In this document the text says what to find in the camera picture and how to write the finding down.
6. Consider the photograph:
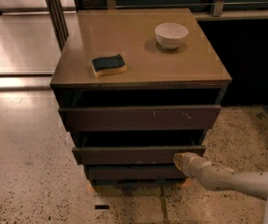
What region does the yellow green sponge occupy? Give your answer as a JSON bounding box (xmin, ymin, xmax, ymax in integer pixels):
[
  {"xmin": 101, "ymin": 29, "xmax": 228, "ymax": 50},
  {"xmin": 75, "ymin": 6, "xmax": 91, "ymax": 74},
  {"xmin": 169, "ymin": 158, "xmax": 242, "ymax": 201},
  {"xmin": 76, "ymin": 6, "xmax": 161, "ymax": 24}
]
[{"xmin": 92, "ymin": 54, "xmax": 127, "ymax": 77}]

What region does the dark top drawer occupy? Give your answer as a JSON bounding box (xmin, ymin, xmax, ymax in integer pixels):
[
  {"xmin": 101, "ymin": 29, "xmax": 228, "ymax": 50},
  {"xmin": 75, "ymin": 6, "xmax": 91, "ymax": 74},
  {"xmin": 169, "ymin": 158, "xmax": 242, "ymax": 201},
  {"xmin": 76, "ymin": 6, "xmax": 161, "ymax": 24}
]
[{"xmin": 59, "ymin": 105, "xmax": 220, "ymax": 132}]

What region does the dark bottom drawer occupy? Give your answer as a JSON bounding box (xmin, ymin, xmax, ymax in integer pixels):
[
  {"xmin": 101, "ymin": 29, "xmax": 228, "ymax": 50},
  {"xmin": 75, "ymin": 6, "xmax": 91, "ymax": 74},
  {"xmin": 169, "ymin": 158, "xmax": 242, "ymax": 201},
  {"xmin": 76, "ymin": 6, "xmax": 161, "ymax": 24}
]
[{"xmin": 84, "ymin": 164, "xmax": 185, "ymax": 181}]

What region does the white ceramic bowl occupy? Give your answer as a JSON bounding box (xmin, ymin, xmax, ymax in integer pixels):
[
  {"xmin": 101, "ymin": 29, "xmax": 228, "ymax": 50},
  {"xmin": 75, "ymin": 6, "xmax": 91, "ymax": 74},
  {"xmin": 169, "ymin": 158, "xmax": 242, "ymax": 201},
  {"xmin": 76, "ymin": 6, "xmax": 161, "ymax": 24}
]
[{"xmin": 155, "ymin": 23, "xmax": 189, "ymax": 49}]

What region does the dark drawer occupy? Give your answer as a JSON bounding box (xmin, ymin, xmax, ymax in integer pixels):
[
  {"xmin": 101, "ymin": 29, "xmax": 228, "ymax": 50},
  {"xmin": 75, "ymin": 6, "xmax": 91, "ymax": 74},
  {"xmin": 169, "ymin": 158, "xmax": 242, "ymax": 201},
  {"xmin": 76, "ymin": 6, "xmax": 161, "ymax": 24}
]
[
  {"xmin": 84, "ymin": 164, "xmax": 185, "ymax": 181},
  {"xmin": 59, "ymin": 105, "xmax": 220, "ymax": 132},
  {"xmin": 73, "ymin": 146, "xmax": 205, "ymax": 165}
]

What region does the brown drawer cabinet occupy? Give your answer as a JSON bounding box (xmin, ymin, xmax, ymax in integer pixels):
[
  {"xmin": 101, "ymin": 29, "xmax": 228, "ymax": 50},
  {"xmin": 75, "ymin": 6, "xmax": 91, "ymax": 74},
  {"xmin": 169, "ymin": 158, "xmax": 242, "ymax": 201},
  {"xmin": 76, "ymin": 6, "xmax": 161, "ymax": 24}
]
[{"xmin": 49, "ymin": 7, "xmax": 233, "ymax": 187}]

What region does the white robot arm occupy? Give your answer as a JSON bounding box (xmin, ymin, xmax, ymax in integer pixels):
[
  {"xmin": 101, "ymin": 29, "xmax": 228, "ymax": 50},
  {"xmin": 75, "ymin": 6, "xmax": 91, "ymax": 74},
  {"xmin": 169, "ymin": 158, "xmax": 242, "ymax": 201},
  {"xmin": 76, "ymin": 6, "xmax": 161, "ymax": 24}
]
[{"xmin": 173, "ymin": 152, "xmax": 268, "ymax": 224}]

